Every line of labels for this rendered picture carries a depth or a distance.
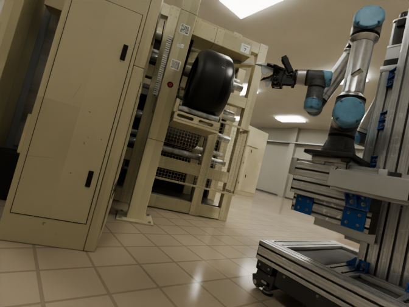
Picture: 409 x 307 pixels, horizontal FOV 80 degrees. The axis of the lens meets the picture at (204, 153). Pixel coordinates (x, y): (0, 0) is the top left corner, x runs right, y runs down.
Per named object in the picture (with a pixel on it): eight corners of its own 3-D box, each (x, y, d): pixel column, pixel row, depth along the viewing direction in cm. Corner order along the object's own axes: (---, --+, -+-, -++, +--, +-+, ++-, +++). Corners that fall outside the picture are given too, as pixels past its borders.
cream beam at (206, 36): (190, 33, 218) (194, 17, 219) (184, 44, 242) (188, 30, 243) (250, 57, 235) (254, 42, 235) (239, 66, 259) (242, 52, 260)
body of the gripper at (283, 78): (268, 80, 120) (294, 81, 115) (272, 64, 122) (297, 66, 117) (270, 88, 127) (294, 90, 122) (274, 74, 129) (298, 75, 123)
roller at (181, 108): (176, 109, 182) (178, 103, 182) (175, 109, 186) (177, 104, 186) (219, 122, 191) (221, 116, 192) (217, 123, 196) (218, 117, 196)
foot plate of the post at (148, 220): (115, 219, 172) (116, 216, 172) (117, 210, 197) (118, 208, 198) (153, 226, 179) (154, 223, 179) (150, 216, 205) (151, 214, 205)
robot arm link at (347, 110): (357, 134, 111) (381, 22, 114) (363, 126, 98) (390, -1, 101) (328, 130, 117) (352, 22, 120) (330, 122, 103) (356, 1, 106)
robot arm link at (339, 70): (356, 33, 128) (300, 111, 134) (360, 19, 118) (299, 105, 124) (378, 41, 123) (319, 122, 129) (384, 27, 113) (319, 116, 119)
